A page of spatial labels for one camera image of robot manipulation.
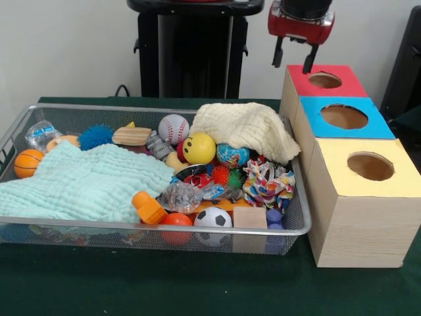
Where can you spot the blue globe ball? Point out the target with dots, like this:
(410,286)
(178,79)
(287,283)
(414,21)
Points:
(232,156)

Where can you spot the dark green table cloth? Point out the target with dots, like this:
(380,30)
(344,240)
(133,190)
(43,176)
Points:
(409,120)
(164,286)

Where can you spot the mint muslin cloth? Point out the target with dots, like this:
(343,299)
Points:
(82,187)

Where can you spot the small soccer ball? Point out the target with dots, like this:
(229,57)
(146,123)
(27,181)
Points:
(213,219)

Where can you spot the white baseball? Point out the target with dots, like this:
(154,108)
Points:
(173,128)

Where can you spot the wooden box with three holes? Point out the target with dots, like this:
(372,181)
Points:
(361,224)

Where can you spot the shallow mesh bin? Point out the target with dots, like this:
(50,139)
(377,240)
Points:
(65,115)

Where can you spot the blue spiky ball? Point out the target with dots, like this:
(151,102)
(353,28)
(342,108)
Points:
(95,136)

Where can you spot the black upright stand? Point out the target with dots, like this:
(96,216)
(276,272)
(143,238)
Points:
(404,66)

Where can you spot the small orange basketball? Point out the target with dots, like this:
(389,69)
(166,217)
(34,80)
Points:
(26,164)

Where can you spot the orange plastic toy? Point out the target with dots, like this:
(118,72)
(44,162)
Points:
(149,209)

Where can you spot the cream muslin cloth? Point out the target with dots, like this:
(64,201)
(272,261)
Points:
(246,128)

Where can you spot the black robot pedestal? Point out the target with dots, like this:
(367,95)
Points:
(197,49)

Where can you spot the yellow ball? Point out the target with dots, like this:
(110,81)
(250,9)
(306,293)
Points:
(199,148)

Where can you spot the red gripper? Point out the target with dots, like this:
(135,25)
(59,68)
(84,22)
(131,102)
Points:
(301,29)

